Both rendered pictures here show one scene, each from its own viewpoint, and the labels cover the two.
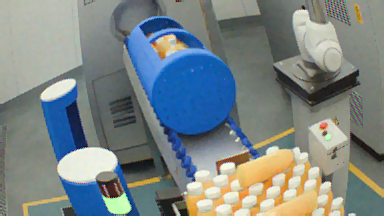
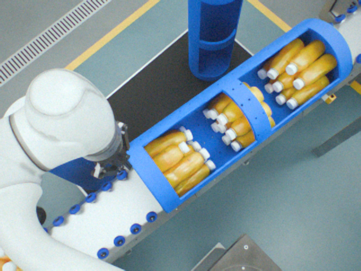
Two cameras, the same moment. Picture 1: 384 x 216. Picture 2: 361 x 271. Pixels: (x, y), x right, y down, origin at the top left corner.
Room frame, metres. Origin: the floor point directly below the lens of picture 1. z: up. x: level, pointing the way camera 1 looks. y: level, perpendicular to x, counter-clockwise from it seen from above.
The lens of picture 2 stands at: (2.04, -0.27, 2.30)
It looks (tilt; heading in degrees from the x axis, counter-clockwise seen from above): 74 degrees down; 66
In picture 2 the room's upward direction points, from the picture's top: 5 degrees counter-clockwise
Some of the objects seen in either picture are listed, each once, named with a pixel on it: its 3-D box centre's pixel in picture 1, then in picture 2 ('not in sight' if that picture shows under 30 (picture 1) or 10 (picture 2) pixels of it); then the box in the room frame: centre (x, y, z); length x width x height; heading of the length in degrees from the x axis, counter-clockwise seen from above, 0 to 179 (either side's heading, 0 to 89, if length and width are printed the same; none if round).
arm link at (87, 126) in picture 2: not in sight; (65, 117); (1.96, -0.03, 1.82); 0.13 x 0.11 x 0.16; 2
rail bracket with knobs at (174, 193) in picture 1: (173, 205); not in sight; (1.49, 0.11, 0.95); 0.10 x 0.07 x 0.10; 98
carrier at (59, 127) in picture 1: (76, 162); (212, 26); (2.72, 0.71, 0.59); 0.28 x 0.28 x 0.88
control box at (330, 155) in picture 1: (328, 146); not in sight; (1.40, -0.40, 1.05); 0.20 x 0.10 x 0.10; 8
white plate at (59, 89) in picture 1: (57, 90); not in sight; (2.72, 0.71, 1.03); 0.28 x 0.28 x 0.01
